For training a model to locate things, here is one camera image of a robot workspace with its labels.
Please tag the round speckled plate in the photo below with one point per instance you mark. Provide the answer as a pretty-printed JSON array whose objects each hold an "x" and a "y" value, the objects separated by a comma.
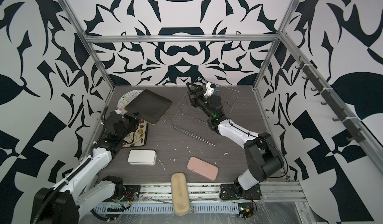
[{"x": 126, "y": 99}]

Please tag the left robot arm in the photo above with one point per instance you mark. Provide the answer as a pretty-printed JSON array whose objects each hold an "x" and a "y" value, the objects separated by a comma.
[{"x": 69, "y": 200}]

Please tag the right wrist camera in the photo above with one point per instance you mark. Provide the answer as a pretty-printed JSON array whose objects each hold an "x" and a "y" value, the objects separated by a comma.
[{"x": 210, "y": 88}]

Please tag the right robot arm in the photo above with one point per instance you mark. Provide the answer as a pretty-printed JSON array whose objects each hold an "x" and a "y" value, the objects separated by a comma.
[{"x": 263, "y": 158}]

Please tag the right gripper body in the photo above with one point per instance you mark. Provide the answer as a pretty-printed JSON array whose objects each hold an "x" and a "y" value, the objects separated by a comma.
[{"x": 205, "y": 104}]

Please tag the white rectangular case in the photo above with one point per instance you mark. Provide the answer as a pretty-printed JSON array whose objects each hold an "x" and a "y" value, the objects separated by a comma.
[{"x": 142, "y": 157}]

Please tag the large black square plate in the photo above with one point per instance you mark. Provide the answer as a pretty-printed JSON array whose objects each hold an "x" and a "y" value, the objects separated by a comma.
[{"x": 150, "y": 106}]

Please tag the black wall hook rail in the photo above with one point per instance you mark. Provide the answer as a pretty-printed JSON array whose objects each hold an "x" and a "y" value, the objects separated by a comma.
[{"x": 332, "y": 100}]

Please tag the pink rectangular case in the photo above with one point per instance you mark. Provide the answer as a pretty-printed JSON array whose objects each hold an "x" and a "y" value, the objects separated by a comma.
[{"x": 202, "y": 168}]

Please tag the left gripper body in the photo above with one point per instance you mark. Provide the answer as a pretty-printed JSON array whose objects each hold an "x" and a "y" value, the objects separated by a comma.
[{"x": 130, "y": 123}]

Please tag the wire dish rack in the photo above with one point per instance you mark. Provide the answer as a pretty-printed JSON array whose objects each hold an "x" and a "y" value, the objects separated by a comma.
[{"x": 193, "y": 121}]

